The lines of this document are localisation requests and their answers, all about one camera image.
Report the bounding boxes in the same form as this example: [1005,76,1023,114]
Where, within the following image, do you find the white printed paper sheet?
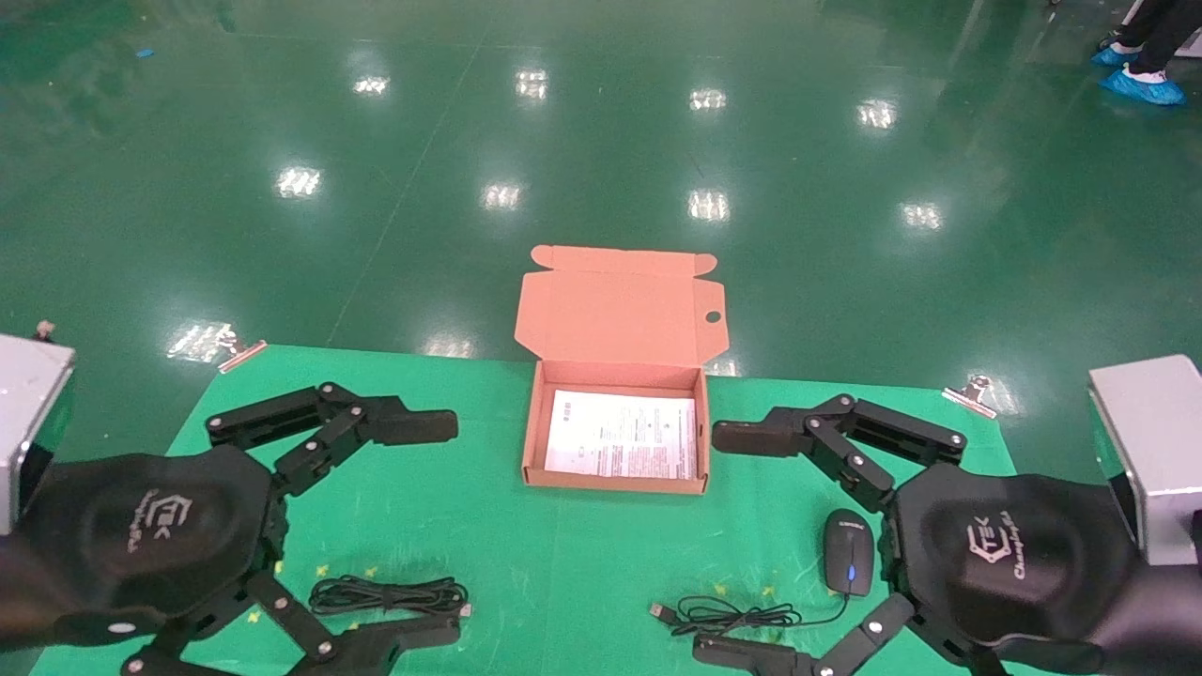
[544,389,699,481]

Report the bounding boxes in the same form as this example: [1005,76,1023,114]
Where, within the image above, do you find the black wired computer mouse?
[650,508,875,639]

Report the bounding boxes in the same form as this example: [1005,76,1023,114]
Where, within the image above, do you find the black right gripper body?
[881,464,1143,651]

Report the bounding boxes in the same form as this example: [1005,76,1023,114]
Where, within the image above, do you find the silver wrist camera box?
[0,333,77,536]
[1088,355,1202,567]

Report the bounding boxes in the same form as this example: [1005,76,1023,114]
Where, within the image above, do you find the metal mat clip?
[942,376,998,419]
[218,338,269,374]

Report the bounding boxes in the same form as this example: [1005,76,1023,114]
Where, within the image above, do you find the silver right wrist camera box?
[1088,355,1202,567]

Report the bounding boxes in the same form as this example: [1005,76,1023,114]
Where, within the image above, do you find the green table mat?
[28,344,1081,676]

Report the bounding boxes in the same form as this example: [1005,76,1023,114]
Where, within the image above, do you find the brown cardboard box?
[514,245,727,496]

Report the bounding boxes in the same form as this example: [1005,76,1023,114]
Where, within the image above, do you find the black data cable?
[309,575,473,619]

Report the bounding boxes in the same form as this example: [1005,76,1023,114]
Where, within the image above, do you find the black trouser legs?
[1116,0,1202,74]

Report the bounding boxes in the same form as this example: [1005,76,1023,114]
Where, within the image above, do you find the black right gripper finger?
[711,393,967,514]
[692,592,998,676]

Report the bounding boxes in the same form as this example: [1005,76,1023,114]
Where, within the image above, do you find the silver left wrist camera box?
[0,333,77,536]

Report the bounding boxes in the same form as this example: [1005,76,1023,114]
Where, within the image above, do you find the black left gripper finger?
[206,382,460,499]
[122,573,462,676]

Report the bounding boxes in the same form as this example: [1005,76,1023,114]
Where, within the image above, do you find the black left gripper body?
[0,446,288,651]

